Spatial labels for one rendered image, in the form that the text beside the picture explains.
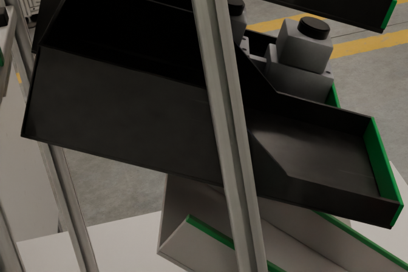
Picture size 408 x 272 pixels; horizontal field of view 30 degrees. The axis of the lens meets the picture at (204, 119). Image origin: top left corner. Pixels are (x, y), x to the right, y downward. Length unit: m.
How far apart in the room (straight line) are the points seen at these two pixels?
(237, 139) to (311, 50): 0.23
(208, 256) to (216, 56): 0.19
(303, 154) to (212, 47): 0.19
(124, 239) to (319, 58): 0.55
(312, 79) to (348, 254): 0.18
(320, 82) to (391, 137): 2.20
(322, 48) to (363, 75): 2.66
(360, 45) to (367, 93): 0.47
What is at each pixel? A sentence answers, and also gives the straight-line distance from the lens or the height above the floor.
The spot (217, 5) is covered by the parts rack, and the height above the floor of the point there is 1.39.
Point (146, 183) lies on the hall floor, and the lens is 2.85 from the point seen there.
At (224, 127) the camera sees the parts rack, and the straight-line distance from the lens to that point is 0.49.
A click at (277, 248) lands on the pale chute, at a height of 1.10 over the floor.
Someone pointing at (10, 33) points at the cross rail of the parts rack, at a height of 1.31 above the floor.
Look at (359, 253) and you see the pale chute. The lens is 0.77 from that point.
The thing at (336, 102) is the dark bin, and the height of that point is 1.21.
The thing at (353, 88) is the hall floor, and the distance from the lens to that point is 3.27.
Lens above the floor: 1.56
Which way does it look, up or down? 29 degrees down
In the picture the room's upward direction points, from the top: 10 degrees counter-clockwise
